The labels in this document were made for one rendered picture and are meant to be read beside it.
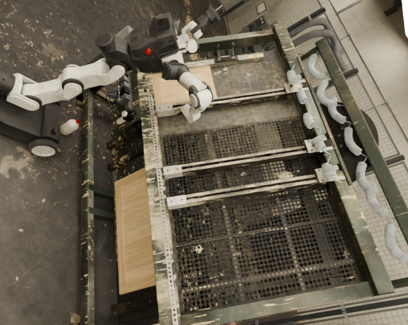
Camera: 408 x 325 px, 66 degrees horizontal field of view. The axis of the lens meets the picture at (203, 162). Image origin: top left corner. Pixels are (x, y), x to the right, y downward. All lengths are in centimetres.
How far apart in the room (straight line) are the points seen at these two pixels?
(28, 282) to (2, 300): 18
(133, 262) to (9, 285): 77
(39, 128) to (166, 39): 120
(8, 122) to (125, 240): 117
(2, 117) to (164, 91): 115
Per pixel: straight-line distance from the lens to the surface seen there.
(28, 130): 258
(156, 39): 202
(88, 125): 296
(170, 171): 213
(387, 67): 813
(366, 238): 215
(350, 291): 210
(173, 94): 256
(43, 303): 247
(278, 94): 253
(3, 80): 245
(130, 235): 251
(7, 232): 243
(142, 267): 239
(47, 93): 247
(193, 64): 272
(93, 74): 229
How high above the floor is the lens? 207
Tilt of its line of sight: 25 degrees down
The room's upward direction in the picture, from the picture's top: 66 degrees clockwise
